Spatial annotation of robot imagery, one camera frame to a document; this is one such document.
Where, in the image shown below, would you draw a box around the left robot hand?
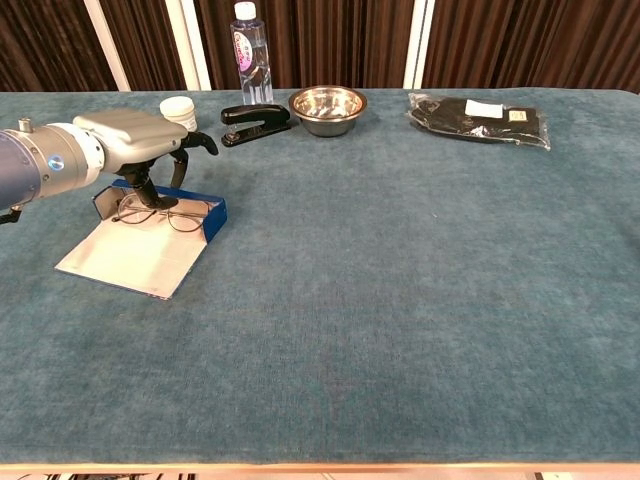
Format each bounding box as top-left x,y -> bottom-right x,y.
72,108 -> 220,211

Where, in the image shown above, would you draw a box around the thin-framed eyeglasses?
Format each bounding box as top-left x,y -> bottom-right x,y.
112,194 -> 211,235

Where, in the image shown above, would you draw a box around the blue rectangular box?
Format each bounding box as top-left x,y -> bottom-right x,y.
54,178 -> 229,301

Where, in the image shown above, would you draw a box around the small white jar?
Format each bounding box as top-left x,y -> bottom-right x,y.
158,95 -> 199,134

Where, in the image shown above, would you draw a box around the black stapler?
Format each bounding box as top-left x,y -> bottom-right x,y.
220,103 -> 293,149

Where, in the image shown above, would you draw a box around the clear water bottle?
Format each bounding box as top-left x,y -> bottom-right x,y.
229,1 -> 275,106

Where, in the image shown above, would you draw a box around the stainless steel bowl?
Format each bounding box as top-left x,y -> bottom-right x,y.
288,85 -> 369,138

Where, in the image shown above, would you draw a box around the dark brown pleated curtain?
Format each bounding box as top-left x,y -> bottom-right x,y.
0,0 -> 640,95

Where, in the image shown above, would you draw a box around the teal table cloth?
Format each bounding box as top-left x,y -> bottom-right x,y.
0,88 -> 640,466

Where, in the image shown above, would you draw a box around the black garment in plastic bag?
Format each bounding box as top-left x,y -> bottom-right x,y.
407,91 -> 552,152

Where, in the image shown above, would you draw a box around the white frame post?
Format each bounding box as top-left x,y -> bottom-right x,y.
164,0 -> 213,92
402,0 -> 436,91
83,0 -> 132,93

